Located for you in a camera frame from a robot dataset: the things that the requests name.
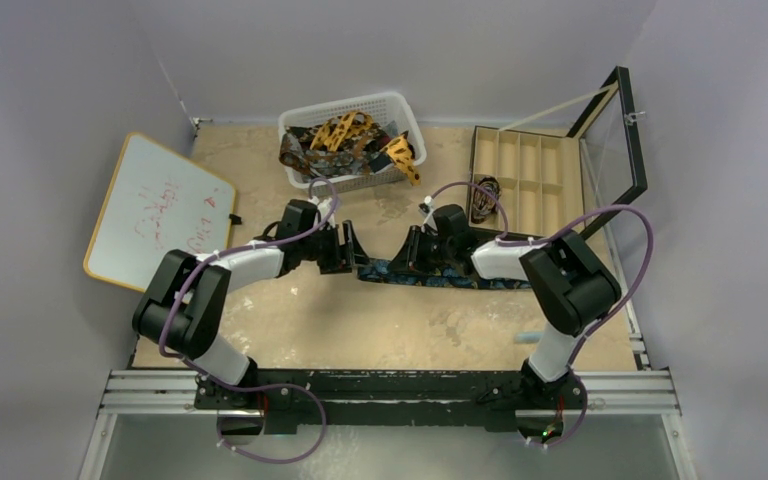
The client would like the navy blue shell pattern tie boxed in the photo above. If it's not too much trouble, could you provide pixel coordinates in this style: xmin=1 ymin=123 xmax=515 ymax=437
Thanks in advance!
xmin=356 ymin=259 xmax=531 ymax=291

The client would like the dark brown patterned tie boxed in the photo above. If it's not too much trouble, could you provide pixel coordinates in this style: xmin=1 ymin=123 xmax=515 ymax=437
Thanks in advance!
xmin=279 ymin=126 xmax=393 ymax=179

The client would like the light blue marker pen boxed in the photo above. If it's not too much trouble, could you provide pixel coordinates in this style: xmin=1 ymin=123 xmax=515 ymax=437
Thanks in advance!
xmin=514 ymin=331 xmax=543 ymax=344

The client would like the rolled cat pattern tie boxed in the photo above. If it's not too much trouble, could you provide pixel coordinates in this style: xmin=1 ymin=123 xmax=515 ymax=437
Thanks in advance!
xmin=470 ymin=176 xmax=501 ymax=224

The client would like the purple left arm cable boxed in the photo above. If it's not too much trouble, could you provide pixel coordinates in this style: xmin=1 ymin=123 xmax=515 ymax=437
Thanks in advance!
xmin=158 ymin=177 xmax=328 ymax=466

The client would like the white plastic basket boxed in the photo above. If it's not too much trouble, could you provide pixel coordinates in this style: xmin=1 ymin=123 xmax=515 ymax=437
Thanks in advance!
xmin=278 ymin=91 xmax=427 ymax=192

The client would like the aluminium frame rail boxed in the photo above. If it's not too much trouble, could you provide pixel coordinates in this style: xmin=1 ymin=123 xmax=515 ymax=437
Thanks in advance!
xmin=95 ymin=129 xmax=682 ymax=417

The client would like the yellow framed whiteboard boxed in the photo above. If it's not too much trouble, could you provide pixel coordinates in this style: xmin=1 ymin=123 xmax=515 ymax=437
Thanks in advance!
xmin=83 ymin=132 xmax=237 ymax=291

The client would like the black tie display box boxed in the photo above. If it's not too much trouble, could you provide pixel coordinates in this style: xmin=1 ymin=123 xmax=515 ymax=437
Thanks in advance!
xmin=466 ymin=66 xmax=648 ymax=238

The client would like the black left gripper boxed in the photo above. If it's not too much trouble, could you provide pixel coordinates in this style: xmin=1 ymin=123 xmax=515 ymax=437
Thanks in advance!
xmin=298 ymin=221 xmax=370 ymax=274

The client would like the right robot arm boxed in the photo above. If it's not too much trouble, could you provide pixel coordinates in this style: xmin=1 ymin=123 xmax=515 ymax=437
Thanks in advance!
xmin=379 ymin=204 xmax=622 ymax=407

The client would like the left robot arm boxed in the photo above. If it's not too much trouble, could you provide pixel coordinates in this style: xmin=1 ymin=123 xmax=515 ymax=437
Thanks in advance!
xmin=132 ymin=198 xmax=370 ymax=409

